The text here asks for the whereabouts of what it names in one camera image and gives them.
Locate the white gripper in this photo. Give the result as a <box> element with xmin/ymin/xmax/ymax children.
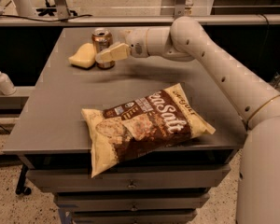
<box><xmin>95</xmin><ymin>28</ymin><xmax>148</xmax><ymax>63</ymax></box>

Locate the orange soda can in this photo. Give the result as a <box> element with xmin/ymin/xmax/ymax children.
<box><xmin>91</xmin><ymin>28</ymin><xmax>115</xmax><ymax>69</ymax></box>

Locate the yellow sponge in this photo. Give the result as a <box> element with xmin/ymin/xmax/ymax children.
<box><xmin>68</xmin><ymin>43</ymin><xmax>95</xmax><ymax>69</ymax></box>

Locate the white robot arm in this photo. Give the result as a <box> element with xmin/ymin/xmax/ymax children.
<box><xmin>96</xmin><ymin>17</ymin><xmax>280</xmax><ymax>224</ymax></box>

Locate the sea salt chip bag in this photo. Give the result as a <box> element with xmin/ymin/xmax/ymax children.
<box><xmin>81</xmin><ymin>84</ymin><xmax>216</xmax><ymax>176</ymax></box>

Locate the white pump bottle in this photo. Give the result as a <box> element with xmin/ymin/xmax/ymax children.
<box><xmin>0</xmin><ymin>71</ymin><xmax>16</xmax><ymax>95</ymax></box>

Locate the grey drawer cabinet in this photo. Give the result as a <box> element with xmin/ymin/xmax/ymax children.
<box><xmin>21</xmin><ymin>149</ymin><xmax>239</xmax><ymax>224</ymax></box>

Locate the black cable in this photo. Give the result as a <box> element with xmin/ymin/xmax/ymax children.
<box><xmin>0</xmin><ymin>13</ymin><xmax>94</xmax><ymax>23</ymax></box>

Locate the grey metal shelf rail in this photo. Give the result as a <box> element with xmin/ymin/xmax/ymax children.
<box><xmin>0</xmin><ymin>14</ymin><xmax>280</xmax><ymax>27</ymax></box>

